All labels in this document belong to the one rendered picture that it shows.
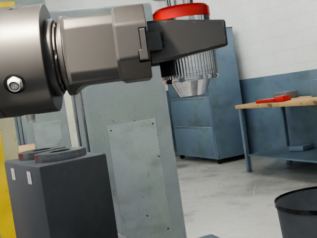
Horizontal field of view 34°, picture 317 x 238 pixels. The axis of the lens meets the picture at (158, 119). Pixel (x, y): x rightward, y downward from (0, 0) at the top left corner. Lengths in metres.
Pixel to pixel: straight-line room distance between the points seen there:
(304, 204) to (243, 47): 5.50
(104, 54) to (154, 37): 0.04
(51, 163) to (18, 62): 0.48
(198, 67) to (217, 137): 7.31
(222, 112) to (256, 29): 1.30
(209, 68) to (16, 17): 0.15
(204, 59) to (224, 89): 7.38
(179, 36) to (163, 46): 0.02
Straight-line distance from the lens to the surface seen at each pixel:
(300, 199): 2.66
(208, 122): 7.76
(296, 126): 7.16
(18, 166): 0.96
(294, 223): 2.32
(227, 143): 7.80
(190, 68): 0.41
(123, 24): 0.37
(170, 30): 0.40
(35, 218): 0.92
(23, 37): 0.40
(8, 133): 2.12
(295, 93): 6.73
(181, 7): 0.41
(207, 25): 0.40
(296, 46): 7.00
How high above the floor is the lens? 1.20
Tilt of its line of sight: 3 degrees down
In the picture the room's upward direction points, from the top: 8 degrees counter-clockwise
